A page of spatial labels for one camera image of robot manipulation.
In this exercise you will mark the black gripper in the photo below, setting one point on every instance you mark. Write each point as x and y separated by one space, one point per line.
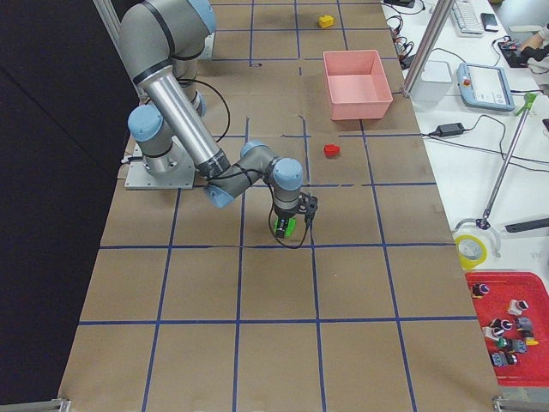
284 215

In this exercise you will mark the green toy block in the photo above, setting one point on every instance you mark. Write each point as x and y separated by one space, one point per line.
290 227

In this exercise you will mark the red toy block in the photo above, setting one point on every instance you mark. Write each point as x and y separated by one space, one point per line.
331 150

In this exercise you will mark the yellow toy block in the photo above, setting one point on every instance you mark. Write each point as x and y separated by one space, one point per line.
325 21

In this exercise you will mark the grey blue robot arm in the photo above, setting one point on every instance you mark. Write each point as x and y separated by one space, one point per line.
154 36

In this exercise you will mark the pink plastic box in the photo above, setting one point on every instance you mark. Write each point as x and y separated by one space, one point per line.
357 87

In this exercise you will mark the yellow tape roll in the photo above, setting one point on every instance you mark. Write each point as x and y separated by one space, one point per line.
471 250

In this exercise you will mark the black power adapter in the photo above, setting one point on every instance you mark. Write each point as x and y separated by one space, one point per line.
453 129

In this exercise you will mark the white cube device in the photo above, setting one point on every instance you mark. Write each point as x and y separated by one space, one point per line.
434 82

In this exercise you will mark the red parts tray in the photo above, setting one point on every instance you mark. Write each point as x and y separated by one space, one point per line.
512 310

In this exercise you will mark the blue teach pendant tablet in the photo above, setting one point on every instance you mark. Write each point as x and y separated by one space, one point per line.
484 87

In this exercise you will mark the white keyboard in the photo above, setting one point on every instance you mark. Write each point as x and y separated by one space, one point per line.
465 19

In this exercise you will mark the black smartphone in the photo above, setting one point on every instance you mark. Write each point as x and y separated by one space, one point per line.
489 22

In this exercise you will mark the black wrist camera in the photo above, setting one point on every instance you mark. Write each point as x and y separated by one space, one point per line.
307 204

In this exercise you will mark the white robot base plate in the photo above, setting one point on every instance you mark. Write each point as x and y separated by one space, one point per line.
175 170

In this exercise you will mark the aluminium frame post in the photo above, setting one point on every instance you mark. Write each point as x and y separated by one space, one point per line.
429 39

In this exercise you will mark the green handled grabber tool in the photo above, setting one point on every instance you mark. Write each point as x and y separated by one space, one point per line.
529 99

